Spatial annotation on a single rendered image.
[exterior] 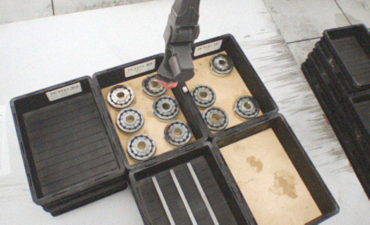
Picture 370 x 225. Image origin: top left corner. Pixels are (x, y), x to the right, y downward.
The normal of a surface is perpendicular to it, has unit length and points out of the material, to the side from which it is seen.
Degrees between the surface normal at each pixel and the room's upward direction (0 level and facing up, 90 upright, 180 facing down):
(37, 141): 0
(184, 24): 79
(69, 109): 0
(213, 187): 0
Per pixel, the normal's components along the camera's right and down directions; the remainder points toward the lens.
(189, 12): 0.33, 0.74
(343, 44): 0.10, -0.48
